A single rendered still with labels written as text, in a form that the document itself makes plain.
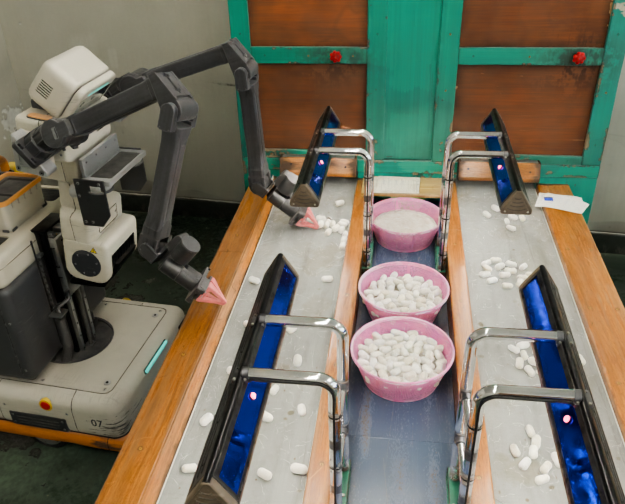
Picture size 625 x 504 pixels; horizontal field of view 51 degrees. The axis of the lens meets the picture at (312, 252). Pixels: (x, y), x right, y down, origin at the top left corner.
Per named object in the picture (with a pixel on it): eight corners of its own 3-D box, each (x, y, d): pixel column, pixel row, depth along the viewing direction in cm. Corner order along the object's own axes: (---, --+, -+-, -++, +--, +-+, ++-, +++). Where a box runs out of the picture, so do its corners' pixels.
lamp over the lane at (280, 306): (184, 513, 96) (177, 480, 93) (265, 278, 149) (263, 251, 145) (237, 518, 95) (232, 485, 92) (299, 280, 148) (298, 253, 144)
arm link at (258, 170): (242, 59, 206) (230, 68, 197) (259, 59, 205) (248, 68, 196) (258, 184, 227) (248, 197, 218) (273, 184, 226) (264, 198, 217)
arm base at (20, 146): (35, 129, 187) (10, 145, 177) (51, 114, 183) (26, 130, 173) (57, 152, 190) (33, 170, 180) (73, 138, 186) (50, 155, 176)
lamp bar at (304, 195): (289, 207, 178) (288, 183, 174) (317, 124, 230) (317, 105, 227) (318, 208, 177) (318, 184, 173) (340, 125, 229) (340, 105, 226)
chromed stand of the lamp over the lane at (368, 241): (312, 276, 214) (308, 149, 191) (320, 245, 231) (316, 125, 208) (370, 279, 212) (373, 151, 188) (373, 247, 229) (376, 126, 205)
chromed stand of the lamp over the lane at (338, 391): (250, 541, 133) (228, 377, 109) (268, 463, 150) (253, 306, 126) (343, 551, 130) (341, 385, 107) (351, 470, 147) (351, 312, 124)
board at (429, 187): (361, 195, 243) (361, 192, 242) (363, 178, 256) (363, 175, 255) (451, 198, 239) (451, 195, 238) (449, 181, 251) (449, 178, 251)
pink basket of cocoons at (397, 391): (346, 407, 164) (346, 379, 159) (354, 340, 186) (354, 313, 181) (454, 415, 160) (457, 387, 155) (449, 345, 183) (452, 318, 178)
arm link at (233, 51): (246, 29, 201) (235, 36, 192) (262, 72, 206) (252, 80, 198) (129, 71, 217) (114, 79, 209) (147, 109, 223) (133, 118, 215)
